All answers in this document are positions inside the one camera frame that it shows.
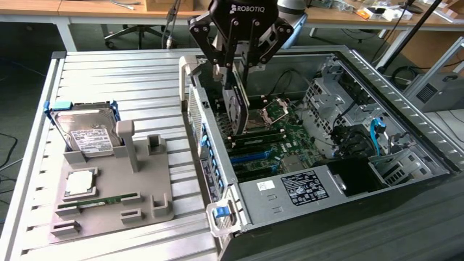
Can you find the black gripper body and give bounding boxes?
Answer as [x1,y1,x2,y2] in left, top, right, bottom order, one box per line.
[210,0,280,27]

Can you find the NVIDIA graphics card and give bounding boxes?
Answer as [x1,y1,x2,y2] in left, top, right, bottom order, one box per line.
[220,40,252,136]

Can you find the black office chair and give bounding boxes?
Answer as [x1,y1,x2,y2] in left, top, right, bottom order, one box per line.
[103,23,179,50]

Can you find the cardboard box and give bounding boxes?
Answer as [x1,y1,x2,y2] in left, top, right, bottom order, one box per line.
[144,0,199,12]

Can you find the metal socket cover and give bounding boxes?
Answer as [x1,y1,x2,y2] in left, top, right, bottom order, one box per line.
[260,97,294,123]

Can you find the wooden desk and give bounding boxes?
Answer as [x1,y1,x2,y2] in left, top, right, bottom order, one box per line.
[0,0,78,52]
[58,0,214,28]
[304,0,464,72]

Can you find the grey disk bay cage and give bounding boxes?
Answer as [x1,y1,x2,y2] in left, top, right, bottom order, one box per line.
[303,58,370,136]

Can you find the black tripod pole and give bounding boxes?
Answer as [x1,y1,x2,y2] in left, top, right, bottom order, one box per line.
[376,0,446,73]

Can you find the green motherboard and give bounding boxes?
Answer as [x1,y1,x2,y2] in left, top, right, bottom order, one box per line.
[214,96,327,183]

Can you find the black RAM stick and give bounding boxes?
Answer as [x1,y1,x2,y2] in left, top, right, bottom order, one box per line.
[227,131,287,149]

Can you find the black monitor stand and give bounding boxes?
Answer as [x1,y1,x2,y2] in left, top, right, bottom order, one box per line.
[395,0,424,14]

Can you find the open PC case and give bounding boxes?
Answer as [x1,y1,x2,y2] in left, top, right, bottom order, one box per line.
[179,45,464,261]

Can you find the blue expansion slot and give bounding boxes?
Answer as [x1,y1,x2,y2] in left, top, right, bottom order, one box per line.
[230,150,276,165]

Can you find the hard disk with blue carrier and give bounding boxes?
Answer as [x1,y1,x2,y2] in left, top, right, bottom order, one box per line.
[43,100,126,158]

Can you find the silver chipset heatsink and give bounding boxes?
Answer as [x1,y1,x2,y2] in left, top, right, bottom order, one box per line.
[282,155,306,172]

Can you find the grey equipment box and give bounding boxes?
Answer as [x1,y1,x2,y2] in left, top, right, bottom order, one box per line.
[415,72,464,114]

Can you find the black plastic shroud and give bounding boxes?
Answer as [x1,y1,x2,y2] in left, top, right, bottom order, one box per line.
[312,157,386,198]

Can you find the perforated grey disk bay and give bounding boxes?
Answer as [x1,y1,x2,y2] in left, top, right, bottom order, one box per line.
[368,148,442,188]

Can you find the grey parts rack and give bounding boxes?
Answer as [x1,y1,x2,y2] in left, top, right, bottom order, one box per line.
[46,119,176,245]

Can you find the grey power supply unit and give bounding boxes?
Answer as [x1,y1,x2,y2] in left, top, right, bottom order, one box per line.
[238,165,350,228]

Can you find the silver CPU chip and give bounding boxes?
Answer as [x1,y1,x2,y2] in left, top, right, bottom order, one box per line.
[64,171,98,197]

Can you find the green RAM stick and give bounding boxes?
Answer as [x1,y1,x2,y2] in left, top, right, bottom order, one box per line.
[76,196,127,209]

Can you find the blue SATA wire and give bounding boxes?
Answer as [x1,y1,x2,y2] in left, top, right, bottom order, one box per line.
[370,116,388,158]

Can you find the black wire bundle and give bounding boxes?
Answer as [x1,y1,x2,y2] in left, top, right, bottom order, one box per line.
[331,123,376,158]

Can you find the aluminium profile frame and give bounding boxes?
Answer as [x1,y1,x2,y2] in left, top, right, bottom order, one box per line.
[402,36,464,96]

